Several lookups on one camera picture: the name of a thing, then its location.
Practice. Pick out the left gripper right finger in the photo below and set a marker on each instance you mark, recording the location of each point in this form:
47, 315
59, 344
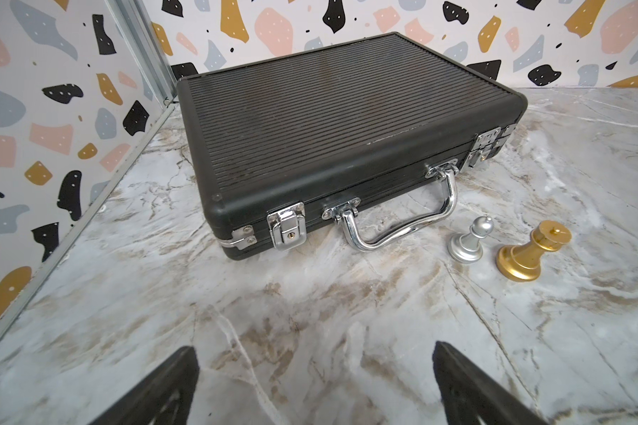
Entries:
470, 396

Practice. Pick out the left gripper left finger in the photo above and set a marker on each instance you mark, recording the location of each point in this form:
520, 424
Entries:
164, 396

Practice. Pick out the small tan round piece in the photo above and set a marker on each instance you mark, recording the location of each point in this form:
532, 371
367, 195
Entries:
522, 263

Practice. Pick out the silver chess pawn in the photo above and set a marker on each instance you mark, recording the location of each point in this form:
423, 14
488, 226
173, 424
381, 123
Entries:
467, 248

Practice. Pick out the black briefcase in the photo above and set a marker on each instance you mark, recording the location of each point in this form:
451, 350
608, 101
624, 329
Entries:
369, 135

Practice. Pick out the aluminium corner post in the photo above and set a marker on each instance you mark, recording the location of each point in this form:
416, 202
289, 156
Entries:
133, 22

